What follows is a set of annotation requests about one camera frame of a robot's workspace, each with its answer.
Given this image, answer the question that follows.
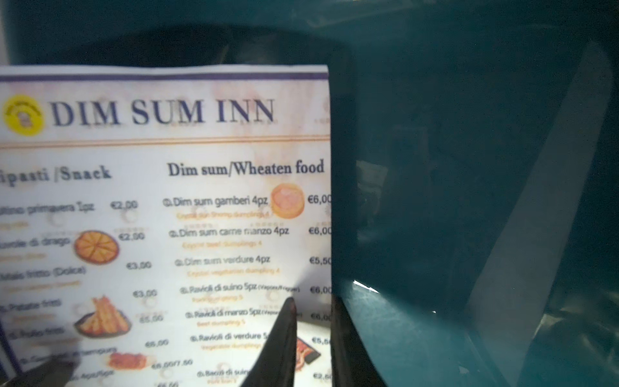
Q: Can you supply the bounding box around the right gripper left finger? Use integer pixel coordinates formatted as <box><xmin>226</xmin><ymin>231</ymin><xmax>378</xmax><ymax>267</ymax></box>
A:
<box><xmin>241</xmin><ymin>298</ymin><xmax>298</xmax><ymax>387</ymax></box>

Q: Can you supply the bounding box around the dim sum menu sheet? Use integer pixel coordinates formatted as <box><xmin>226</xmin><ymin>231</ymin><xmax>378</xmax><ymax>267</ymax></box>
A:
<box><xmin>1</xmin><ymin>65</ymin><xmax>332</xmax><ymax>386</ymax></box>

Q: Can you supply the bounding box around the teal plastic tray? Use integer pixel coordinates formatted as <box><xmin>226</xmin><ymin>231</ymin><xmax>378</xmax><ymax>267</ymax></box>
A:
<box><xmin>1</xmin><ymin>1</ymin><xmax>618</xmax><ymax>386</ymax></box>

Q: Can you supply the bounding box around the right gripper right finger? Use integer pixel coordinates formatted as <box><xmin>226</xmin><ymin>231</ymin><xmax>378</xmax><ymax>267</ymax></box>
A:
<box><xmin>330</xmin><ymin>296</ymin><xmax>386</xmax><ymax>387</ymax></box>

